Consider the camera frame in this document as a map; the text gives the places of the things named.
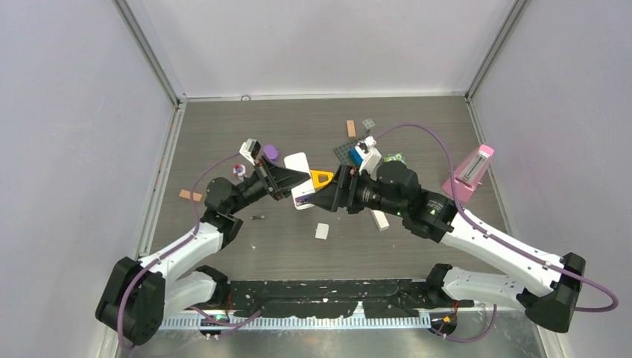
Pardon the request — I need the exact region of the grey lego post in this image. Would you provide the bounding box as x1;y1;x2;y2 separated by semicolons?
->
361;119;376;131

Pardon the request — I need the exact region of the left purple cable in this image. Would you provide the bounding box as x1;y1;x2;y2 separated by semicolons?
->
116;153;243;351

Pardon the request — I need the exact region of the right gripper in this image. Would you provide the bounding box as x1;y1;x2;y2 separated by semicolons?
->
308;164;405;217

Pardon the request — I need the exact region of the blue purple battery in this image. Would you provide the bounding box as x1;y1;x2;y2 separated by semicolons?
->
296;195;309;205

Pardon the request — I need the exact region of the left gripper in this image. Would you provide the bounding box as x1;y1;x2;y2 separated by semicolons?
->
229;156;310;216

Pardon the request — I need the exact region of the pink metronome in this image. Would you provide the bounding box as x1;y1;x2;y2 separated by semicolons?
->
441;145;495;204

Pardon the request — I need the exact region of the green monster toy cube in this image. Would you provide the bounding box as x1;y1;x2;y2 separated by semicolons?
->
383;152;407;165

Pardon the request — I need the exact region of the white remote battery cover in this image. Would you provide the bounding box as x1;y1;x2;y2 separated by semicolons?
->
370;210;390;231

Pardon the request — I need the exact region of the small clown figurine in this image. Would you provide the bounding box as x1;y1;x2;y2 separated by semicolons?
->
233;164;246;180

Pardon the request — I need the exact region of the small wooden block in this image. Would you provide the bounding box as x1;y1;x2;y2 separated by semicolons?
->
346;120;356;138

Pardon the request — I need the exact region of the purple cable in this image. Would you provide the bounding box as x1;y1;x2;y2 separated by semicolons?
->
373;123;619;343
116;153;243;351

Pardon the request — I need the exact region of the long wooden block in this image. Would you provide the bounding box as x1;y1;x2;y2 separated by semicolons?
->
178;189;203;202

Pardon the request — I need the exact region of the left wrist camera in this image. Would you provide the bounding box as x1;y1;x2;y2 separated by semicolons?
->
239;139;261;166

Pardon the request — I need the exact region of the purple spool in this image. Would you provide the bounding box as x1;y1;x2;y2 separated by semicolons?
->
263;145;279;162

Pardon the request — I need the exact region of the grey lego baseplate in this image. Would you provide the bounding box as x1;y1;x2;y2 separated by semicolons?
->
333;139;369;166

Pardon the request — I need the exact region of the small white battery lid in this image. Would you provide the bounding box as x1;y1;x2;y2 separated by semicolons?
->
315;223;329;240

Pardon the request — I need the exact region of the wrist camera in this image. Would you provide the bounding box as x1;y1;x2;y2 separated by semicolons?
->
239;139;261;166
358;136;382;174

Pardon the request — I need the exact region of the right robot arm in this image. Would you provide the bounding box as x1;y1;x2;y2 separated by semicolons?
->
308;161;586;333

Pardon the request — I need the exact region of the yellow triangular frame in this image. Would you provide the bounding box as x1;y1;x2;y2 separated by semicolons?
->
310;170;335;190

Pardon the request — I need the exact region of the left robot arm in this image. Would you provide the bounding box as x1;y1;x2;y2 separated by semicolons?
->
95;157;311;349

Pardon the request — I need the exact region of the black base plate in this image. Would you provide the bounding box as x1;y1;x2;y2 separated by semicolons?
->
225;279;473;318

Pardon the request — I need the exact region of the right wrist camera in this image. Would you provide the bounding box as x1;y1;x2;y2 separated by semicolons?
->
358;136;382;174

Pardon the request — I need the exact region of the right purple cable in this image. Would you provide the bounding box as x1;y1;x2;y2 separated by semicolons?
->
373;123;619;343

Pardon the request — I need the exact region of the blue lego brick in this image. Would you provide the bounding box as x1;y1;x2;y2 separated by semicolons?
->
349;148;363;168

